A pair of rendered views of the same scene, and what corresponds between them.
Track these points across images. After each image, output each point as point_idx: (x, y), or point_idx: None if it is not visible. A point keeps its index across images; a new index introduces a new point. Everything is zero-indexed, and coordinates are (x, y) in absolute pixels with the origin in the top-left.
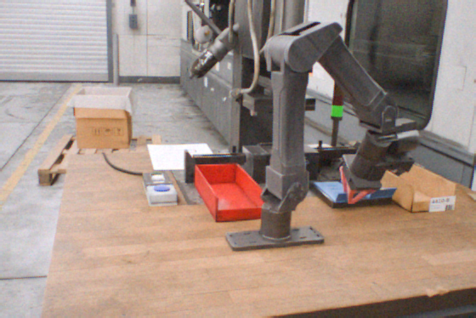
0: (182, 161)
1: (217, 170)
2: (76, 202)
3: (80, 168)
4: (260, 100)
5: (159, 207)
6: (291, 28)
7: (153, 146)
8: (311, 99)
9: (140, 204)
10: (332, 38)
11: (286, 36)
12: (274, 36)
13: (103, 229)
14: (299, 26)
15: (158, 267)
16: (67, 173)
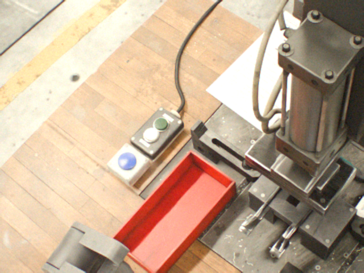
0: (260, 90)
1: (212, 170)
2: (72, 112)
3: (152, 32)
4: (252, 161)
5: (112, 179)
6: (96, 232)
7: (285, 20)
8: (318, 206)
9: (107, 158)
10: None
11: (68, 244)
12: (75, 227)
13: (40, 177)
14: (95, 242)
15: (11, 264)
16: (131, 35)
